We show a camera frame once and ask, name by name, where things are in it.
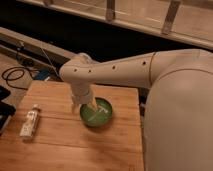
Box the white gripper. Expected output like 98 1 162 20
71 84 98 114

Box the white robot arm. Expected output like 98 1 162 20
60 49 213 171

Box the green ceramic bowl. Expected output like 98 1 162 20
80 97 113 127

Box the blue object on floor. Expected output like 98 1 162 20
34 70 50 81

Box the black device at left edge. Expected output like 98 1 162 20
0 85 16 135

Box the black coiled cable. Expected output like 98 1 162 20
1 66 38 90

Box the thin white cable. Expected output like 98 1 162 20
39 46 59 78

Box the metal railing frame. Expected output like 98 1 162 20
19 0 213 50

